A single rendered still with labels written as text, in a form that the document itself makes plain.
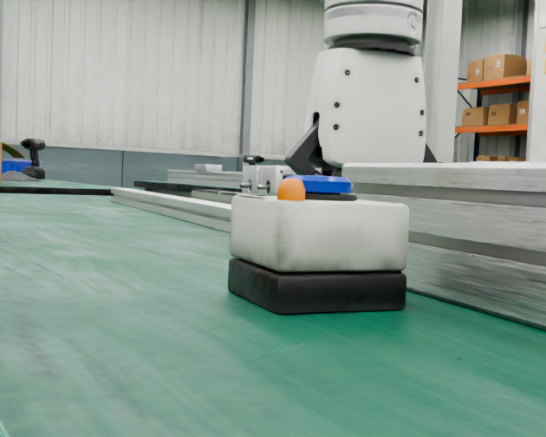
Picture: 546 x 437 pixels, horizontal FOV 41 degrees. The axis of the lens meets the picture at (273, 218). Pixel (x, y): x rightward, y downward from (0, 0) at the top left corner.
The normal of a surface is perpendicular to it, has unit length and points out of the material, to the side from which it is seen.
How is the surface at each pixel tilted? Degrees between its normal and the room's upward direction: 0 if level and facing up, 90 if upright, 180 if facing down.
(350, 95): 90
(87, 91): 90
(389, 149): 96
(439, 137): 90
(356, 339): 0
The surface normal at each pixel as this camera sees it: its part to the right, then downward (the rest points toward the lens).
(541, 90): -0.86, 0.00
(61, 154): 0.50, 0.07
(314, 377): 0.04, -1.00
